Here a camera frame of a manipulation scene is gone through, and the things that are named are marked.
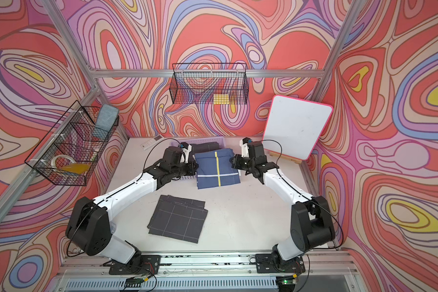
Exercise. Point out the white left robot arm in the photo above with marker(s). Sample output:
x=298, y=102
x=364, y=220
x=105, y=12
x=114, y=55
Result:
x=91, y=222

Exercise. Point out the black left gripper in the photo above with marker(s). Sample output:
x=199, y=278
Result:
x=191, y=169

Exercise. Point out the white remote control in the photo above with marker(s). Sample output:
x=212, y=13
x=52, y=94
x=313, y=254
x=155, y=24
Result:
x=152, y=142

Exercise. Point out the dark grey checked pillowcase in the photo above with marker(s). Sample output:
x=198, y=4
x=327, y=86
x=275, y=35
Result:
x=205, y=147

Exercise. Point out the dark grey grid pillowcase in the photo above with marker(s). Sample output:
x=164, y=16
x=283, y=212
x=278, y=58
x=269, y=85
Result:
x=178, y=218

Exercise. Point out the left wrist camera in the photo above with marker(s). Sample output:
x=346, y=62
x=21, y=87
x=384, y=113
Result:
x=186, y=150

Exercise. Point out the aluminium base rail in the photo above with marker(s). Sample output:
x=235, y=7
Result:
x=326, y=271

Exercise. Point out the grey blue sponge block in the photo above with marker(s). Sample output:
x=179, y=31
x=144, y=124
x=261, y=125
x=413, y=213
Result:
x=106, y=117

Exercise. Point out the white tape roll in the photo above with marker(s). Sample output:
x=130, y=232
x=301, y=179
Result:
x=61, y=161

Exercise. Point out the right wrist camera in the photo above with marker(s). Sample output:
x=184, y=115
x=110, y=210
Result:
x=244, y=147

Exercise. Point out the wooden whiteboard stand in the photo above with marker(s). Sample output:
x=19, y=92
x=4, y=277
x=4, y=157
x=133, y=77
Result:
x=285, y=157

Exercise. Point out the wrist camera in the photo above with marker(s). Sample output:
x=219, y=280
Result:
x=186, y=150
x=244, y=147

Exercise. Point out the black wire basket back wall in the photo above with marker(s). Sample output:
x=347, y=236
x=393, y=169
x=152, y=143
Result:
x=195, y=83

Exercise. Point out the purple plastic basket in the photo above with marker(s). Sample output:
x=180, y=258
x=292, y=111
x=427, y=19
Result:
x=220, y=140

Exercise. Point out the pink framed whiteboard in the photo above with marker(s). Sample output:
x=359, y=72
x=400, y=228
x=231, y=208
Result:
x=294, y=126

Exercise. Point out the black wire basket left wall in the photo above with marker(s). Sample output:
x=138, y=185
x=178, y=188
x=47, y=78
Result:
x=73, y=134

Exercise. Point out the black wire basket wall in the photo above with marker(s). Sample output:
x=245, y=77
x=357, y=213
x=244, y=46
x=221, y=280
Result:
x=195, y=83
x=73, y=134

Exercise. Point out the yellow sponge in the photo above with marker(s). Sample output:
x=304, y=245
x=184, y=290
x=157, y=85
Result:
x=221, y=99

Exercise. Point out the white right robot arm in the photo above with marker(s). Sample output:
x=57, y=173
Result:
x=311, y=222

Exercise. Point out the navy yellow striped pillowcase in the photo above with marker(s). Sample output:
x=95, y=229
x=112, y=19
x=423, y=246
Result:
x=215, y=169

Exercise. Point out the yellow flat card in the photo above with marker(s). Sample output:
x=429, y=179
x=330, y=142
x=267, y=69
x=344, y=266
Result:
x=76, y=168

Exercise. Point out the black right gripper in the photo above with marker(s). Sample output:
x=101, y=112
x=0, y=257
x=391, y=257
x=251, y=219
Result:
x=235, y=163

